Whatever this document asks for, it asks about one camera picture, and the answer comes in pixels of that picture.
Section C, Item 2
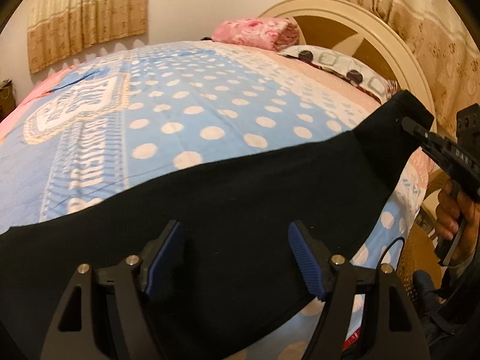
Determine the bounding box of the black garment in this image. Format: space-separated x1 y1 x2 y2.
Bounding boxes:
1 91 434 359

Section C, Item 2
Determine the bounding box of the right hand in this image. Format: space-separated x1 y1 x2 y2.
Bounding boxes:
434 179 479 267

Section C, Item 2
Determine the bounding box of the grey patterned pillow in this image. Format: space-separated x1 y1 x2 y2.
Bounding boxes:
279 45 400 104

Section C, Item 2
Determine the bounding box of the beige side curtain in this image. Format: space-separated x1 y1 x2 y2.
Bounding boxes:
345 0 479 136

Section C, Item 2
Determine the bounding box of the cream wooden headboard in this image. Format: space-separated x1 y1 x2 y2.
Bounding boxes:
260 0 436 115

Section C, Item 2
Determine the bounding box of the blue pink bedspread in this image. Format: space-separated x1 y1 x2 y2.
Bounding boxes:
0 40 436 360

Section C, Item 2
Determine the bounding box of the pink floral folded blanket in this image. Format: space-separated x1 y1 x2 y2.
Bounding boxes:
211 17 300 51

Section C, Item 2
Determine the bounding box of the beige window curtain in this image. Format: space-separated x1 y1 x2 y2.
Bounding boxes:
27 0 148 74

